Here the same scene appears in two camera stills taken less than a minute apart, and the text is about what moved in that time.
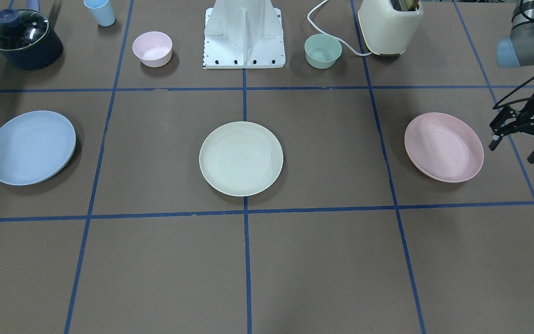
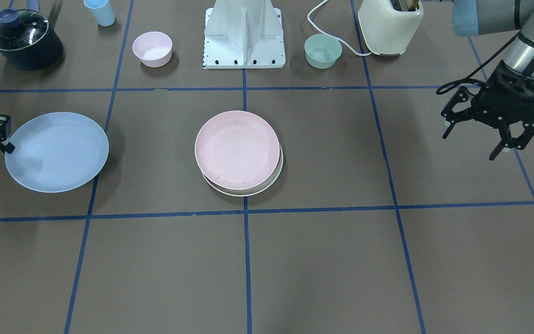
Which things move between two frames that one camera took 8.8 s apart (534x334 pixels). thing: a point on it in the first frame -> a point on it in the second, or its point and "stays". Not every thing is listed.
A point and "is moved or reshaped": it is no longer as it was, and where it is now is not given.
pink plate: (443, 147) -> (237, 150)
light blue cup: (101, 11) stays
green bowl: (322, 51) stays
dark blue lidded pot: (25, 37) stays
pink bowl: (153, 48) stays
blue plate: (31, 148) is moved or reshaped
